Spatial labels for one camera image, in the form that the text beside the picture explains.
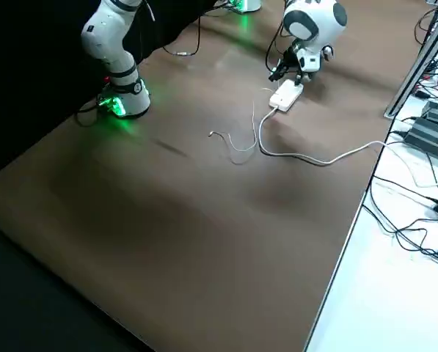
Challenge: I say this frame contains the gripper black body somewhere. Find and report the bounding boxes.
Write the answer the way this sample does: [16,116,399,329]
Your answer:
[283,39,303,69]

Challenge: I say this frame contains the white power strip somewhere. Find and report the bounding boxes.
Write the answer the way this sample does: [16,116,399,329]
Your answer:
[269,79,302,113]

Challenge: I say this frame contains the thin white charging cable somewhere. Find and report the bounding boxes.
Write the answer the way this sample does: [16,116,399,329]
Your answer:
[208,87,278,165]

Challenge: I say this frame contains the large dark grey power supply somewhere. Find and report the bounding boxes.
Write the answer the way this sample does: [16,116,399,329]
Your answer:
[404,116,438,165]

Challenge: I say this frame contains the black backdrop curtain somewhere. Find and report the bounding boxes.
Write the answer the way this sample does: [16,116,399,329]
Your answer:
[0,0,227,183]

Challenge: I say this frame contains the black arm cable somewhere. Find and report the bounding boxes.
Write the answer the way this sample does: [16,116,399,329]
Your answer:
[265,21,289,73]

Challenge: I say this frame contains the thick white power cord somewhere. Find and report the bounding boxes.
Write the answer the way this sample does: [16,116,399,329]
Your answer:
[258,106,388,166]

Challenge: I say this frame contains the black cable with silver plug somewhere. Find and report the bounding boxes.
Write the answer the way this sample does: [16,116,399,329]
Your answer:
[162,14,202,58]

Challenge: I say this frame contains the aluminium camera post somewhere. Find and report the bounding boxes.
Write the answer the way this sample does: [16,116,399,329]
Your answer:
[382,0,438,119]

